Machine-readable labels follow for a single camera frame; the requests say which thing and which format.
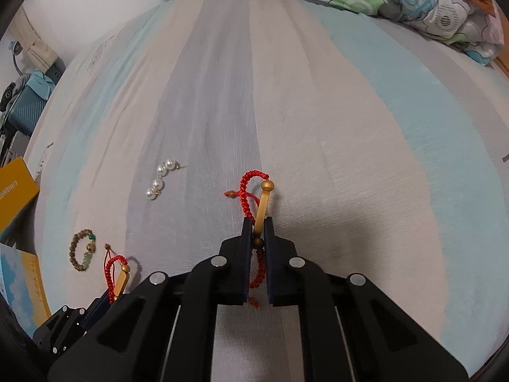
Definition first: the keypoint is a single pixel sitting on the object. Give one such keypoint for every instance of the narrow beige curtain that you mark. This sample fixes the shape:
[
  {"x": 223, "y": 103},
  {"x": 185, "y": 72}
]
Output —
[{"x": 40, "y": 54}]

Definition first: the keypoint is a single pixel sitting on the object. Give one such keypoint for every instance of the blue desk lamp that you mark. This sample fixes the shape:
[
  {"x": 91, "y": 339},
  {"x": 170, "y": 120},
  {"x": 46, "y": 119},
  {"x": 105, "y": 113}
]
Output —
[{"x": 16, "y": 49}]

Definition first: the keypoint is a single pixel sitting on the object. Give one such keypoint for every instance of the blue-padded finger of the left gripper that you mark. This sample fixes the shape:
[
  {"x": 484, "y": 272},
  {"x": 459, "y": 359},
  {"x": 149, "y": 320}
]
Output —
[
  {"x": 61, "y": 330},
  {"x": 97, "y": 310}
]

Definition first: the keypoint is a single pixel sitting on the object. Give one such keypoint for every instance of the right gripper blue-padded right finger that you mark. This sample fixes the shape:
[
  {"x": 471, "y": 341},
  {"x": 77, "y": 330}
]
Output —
[{"x": 350, "y": 330}]

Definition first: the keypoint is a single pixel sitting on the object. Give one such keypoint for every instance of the floral quilt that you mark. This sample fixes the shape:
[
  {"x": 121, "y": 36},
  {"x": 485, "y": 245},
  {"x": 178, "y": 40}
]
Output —
[{"x": 454, "y": 23}]

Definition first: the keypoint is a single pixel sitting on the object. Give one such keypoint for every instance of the striped bed mattress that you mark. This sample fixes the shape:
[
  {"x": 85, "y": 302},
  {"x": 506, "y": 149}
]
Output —
[{"x": 388, "y": 153}]

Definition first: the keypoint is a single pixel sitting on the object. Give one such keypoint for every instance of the teal suitcase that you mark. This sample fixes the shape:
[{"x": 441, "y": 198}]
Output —
[{"x": 29, "y": 103}]

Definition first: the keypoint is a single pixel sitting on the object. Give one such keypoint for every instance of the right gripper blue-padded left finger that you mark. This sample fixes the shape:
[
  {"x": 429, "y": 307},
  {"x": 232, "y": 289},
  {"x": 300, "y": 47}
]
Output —
[{"x": 164, "y": 329}]

